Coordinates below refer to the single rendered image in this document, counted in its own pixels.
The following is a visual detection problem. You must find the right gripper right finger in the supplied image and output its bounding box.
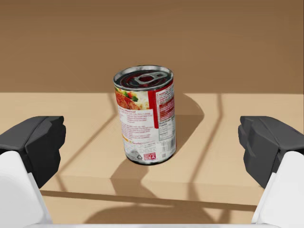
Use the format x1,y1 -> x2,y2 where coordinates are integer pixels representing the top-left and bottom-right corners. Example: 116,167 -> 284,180
238,115 -> 304,225

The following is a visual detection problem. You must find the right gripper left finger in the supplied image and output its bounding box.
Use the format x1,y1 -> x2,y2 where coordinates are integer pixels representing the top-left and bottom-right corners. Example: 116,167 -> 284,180
0,115 -> 67,226

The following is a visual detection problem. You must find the red and white can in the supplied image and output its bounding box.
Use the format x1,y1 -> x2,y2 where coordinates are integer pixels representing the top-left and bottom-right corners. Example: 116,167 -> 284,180
113,66 -> 178,166

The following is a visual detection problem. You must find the pale wooden shelf unit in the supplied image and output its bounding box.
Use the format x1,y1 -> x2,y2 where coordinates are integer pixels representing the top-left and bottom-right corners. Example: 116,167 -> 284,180
0,0 -> 304,225

